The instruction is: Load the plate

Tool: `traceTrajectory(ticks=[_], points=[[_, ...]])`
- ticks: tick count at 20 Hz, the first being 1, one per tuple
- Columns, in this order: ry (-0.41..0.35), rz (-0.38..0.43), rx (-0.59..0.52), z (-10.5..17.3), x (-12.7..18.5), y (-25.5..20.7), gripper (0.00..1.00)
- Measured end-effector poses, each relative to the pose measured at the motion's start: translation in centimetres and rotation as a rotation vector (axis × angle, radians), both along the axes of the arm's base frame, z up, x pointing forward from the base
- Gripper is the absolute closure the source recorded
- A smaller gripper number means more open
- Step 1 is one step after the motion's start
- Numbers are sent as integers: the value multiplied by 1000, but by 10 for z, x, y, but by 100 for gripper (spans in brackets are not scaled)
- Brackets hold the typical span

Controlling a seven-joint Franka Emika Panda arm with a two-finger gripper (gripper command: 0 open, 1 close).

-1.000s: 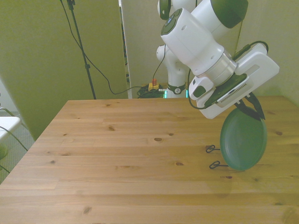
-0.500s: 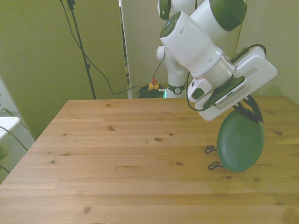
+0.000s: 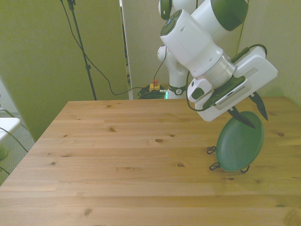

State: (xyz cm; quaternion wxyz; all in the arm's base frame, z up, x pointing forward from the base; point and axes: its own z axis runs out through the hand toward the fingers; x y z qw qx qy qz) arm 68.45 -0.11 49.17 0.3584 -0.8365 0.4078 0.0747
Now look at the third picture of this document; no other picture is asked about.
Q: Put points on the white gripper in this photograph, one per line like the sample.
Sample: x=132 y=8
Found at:
x=261 y=68

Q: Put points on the green round plate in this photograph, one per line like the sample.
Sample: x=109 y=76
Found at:
x=237 y=146

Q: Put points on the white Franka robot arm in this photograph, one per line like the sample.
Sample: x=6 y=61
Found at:
x=192 y=40

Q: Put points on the yellow emergency stop button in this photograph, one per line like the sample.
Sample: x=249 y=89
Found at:
x=154 y=87

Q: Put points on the white plastic shelf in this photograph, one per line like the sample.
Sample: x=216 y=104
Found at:
x=8 y=127

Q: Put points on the black camera stand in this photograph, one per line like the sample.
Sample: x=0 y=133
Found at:
x=81 y=44

